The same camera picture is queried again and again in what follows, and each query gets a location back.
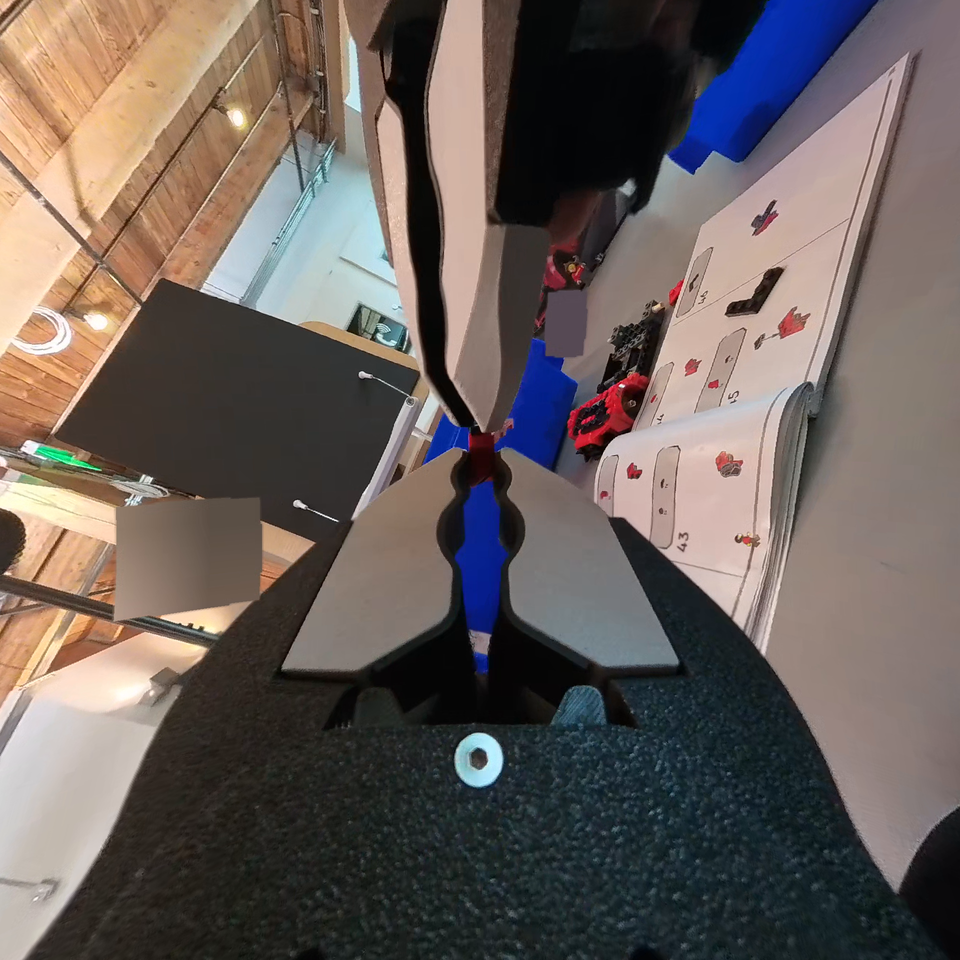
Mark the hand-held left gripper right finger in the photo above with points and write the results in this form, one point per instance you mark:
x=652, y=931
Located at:
x=585, y=592

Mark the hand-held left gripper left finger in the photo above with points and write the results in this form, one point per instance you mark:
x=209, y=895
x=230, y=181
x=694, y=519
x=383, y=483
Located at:
x=375, y=592

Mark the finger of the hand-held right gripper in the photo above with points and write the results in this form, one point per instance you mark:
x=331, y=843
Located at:
x=396, y=225
x=480, y=300

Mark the red lego assembly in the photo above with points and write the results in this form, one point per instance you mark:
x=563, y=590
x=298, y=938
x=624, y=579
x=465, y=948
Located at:
x=481, y=454

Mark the black angled lego piece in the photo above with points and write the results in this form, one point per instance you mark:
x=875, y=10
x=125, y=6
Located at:
x=754, y=296

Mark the lego set box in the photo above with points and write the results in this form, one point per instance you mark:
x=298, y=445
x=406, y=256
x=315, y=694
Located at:
x=570, y=262

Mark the partly built lego car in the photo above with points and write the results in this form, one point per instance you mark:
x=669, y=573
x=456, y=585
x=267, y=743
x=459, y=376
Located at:
x=600, y=420

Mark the person's right hand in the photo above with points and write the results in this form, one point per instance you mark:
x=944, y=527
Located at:
x=576, y=214

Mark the black phone sign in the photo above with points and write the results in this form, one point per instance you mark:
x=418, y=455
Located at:
x=382, y=330

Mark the large blue divided bin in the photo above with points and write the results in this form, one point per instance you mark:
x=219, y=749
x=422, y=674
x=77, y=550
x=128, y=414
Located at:
x=540, y=405

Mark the white rolled tube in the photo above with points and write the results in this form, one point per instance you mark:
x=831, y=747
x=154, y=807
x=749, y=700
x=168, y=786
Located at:
x=394, y=450

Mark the blue plastic bin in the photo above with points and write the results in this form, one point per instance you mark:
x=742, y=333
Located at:
x=750, y=97

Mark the ceiling track spotlight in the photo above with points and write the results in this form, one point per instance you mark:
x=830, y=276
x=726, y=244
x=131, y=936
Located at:
x=94, y=321
x=234, y=116

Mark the instruction booklet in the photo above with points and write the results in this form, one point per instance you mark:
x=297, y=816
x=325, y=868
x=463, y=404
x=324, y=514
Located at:
x=750, y=450

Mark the wood framed black board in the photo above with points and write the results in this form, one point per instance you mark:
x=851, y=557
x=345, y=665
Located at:
x=225, y=390

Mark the dark metal pole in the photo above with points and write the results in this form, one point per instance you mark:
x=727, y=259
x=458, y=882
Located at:
x=112, y=609

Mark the green exit sign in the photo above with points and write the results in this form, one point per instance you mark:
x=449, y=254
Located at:
x=64, y=456

